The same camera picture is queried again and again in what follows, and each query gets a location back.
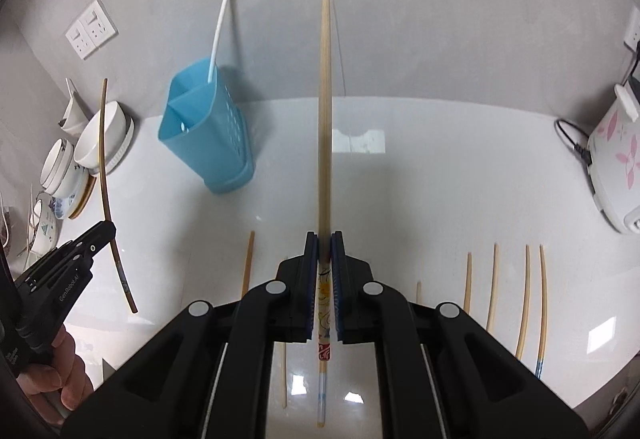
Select blue plastic utensil holder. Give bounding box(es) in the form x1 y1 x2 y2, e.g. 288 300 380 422
157 59 255 194

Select chopstick with colourful floral handle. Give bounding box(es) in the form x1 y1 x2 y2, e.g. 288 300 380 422
317 0 332 428

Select dark brown chopstick patterned end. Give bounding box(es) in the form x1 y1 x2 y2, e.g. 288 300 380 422
98 77 138 315

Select white ceramic spoon cup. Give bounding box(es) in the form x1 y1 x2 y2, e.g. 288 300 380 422
58 78 89 138

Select bamboo chopstick pale blue end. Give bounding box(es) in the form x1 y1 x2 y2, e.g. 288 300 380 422
463 251 473 313

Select white rice cooker pink flowers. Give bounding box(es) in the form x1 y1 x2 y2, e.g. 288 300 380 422
587 84 640 234

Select bamboo chopstick light blue end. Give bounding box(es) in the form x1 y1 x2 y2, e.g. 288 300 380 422
241 230 256 298

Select bamboo chopstick blue dotted end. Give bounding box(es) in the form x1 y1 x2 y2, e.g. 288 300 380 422
515 244 532 360

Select white patterned bowl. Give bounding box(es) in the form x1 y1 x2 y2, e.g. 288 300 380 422
40 138 89 199

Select thin pale bamboo chopstick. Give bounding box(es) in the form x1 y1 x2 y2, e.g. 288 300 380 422
280 343 288 409

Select bamboo chopstick red patterned end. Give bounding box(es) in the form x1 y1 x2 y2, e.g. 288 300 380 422
486 243 500 334

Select large white bowl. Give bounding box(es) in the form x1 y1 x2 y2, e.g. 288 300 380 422
74 101 134 177

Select blue patterned small bowl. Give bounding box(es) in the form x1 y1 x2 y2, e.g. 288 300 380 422
27 192 60 257

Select black power cable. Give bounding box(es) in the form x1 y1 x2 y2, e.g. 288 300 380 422
554 118 597 168

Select white chopstick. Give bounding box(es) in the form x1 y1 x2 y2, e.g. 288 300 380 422
207 0 230 84

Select left hand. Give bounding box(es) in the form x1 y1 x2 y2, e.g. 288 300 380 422
17 325 93 426

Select white wall socket plate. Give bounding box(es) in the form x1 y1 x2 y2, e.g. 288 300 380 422
65 0 118 60

